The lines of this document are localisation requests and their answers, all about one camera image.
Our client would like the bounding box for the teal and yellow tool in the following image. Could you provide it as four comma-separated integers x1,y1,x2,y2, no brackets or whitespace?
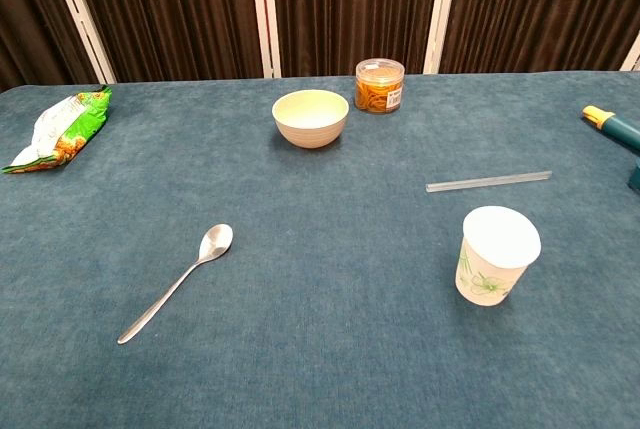
581,104,640,188

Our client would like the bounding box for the cream bowl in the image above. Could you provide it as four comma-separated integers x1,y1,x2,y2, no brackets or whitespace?
271,89,350,150

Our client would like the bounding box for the dark brown curtain panel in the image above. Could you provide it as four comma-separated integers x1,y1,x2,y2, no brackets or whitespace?
271,0,444,78
439,0,640,74
0,0,99,94
66,0,265,84

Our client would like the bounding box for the white floral paper cup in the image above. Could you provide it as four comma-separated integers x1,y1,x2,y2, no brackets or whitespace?
454,205,542,307

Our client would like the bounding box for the blue tablecloth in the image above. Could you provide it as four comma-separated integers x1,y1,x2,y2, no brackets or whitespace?
0,70,640,429

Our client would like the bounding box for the clear jar of rubber bands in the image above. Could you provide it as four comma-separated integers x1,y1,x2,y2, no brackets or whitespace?
354,58,405,114

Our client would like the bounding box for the green snack bag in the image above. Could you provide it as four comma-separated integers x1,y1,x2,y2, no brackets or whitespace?
2,85,113,175

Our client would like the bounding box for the clear plastic straw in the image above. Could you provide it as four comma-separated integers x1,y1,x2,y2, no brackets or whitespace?
425,170,553,194

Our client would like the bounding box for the metal spoon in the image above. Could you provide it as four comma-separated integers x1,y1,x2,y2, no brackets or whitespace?
117,223,234,345

